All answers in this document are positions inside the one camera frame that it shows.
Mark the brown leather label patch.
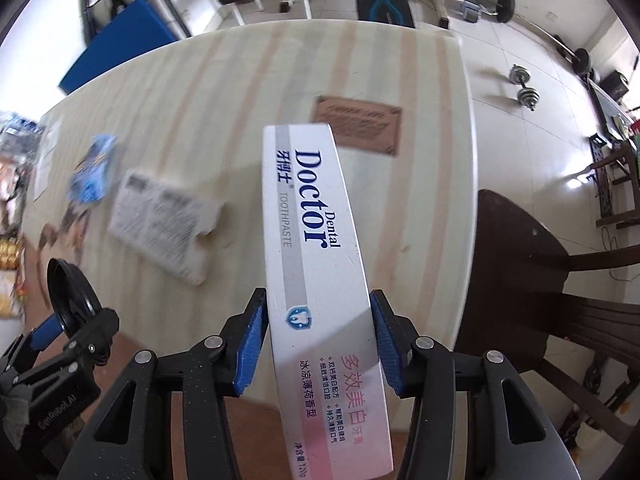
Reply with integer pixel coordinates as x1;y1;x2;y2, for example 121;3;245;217
312;94;403;157

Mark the barbell with black plates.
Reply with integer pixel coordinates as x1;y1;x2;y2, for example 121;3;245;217
487;0;593;73

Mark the brown cat-print table mat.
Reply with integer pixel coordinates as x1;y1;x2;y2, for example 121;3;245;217
17;200;408;480

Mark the black bag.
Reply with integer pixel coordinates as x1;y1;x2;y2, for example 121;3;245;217
602;71;630;100

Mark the dark brown wooden chair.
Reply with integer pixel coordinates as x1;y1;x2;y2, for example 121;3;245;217
452;189;640;461

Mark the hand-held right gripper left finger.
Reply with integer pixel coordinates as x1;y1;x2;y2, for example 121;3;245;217
57;287;271;480

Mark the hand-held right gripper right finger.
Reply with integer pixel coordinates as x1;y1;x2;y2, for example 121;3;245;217
369;289;581;480

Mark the small blue packet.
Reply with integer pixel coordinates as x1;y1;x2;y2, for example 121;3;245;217
70;133;120;206

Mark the blue folded mat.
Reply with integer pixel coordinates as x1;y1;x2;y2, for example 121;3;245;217
59;0;180;96

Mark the chrome dumbbell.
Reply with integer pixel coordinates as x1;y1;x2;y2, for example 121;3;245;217
509;64;542;111

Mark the striped beige table cover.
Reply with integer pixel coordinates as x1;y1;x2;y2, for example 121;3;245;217
20;25;476;411

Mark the clear flat plastic bag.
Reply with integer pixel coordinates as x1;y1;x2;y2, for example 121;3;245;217
31;110;63;201

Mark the black round lid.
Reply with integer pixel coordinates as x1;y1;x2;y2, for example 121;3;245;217
46;258;103;333

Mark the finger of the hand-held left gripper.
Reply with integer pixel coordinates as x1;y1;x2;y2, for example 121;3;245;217
0;315;61;376
17;308;121;386

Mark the white printed medicine box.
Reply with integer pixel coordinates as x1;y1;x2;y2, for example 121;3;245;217
107;167;226;287

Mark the plastic water bottle blue label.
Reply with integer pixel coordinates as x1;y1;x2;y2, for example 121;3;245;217
0;115;41;158

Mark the white toothpaste box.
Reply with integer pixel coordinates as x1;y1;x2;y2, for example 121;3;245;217
262;122;405;480

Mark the yellow snack bag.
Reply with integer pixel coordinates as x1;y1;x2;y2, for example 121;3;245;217
0;270;25;318

